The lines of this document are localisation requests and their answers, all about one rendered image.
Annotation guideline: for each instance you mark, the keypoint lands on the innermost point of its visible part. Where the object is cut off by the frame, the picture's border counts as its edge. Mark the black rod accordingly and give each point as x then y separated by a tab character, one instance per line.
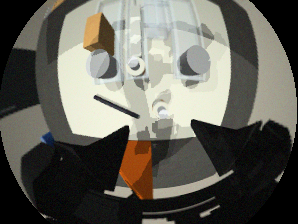
114	106

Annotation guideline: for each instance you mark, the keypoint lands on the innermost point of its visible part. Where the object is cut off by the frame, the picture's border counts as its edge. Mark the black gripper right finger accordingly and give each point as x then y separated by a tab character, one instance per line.
222	144

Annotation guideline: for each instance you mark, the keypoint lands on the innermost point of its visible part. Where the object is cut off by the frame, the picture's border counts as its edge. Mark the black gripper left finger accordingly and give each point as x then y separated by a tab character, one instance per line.
102	159

